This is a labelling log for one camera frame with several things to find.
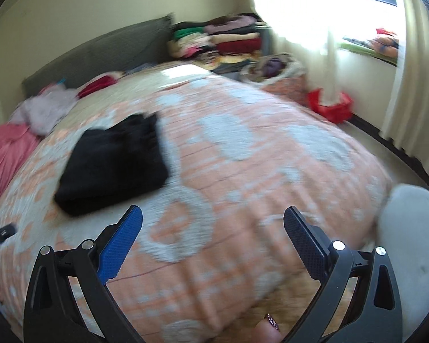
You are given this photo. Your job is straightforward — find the red cloth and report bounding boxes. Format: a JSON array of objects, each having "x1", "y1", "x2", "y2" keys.
[{"x1": 77, "y1": 73, "x2": 121, "y2": 99}]

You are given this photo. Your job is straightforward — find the basket of loose clothes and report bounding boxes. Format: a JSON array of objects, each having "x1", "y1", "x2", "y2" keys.
[{"x1": 241, "y1": 53, "x2": 310, "y2": 107}]

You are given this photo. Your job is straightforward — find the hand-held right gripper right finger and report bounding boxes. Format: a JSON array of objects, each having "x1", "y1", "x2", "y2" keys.
[{"x1": 282, "y1": 205, "x2": 404, "y2": 343}]

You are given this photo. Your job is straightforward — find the stack of folded clothes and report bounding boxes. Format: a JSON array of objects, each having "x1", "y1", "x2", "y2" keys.
[{"x1": 166, "y1": 14, "x2": 264, "y2": 62}]

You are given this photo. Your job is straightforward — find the colourful fabric item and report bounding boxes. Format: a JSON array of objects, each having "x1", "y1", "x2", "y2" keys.
[{"x1": 343, "y1": 27, "x2": 401, "y2": 60}]

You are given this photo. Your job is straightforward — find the person's right hand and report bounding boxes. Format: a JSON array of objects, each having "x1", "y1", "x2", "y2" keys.
[{"x1": 254, "y1": 312, "x2": 284, "y2": 343}]

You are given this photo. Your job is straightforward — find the red plastic bag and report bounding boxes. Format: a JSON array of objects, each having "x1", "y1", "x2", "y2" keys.
[{"x1": 307, "y1": 87, "x2": 353, "y2": 124}]

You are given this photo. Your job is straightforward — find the black long-sleeved sweater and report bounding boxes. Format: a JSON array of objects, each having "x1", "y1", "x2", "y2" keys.
[{"x1": 53, "y1": 111, "x2": 171, "y2": 218}]

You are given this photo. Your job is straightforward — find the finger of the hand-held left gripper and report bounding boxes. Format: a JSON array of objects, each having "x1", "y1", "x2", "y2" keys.
[{"x1": 0, "y1": 223, "x2": 18, "y2": 250}]

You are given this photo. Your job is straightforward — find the pink bed sheet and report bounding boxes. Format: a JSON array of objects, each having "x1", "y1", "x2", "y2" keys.
[{"x1": 0, "y1": 121, "x2": 41, "y2": 226}]

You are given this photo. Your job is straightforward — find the grey padded headboard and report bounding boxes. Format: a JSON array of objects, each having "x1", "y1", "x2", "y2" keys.
[{"x1": 21, "y1": 14, "x2": 176, "y2": 97}]

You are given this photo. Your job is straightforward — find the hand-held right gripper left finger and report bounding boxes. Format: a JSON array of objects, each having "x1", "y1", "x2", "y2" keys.
[{"x1": 23, "y1": 204, "x2": 145, "y2": 343}]

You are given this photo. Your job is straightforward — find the cream curtain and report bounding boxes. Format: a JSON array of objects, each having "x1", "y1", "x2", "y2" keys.
[{"x1": 379, "y1": 0, "x2": 429, "y2": 184}]

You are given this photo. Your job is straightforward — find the orange and white patterned blanket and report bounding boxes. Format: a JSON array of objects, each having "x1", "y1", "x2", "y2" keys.
[{"x1": 0, "y1": 68, "x2": 394, "y2": 343}]

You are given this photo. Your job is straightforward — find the lavender crumpled clothes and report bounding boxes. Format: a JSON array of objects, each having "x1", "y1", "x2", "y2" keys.
[{"x1": 11, "y1": 87, "x2": 80, "y2": 136}]

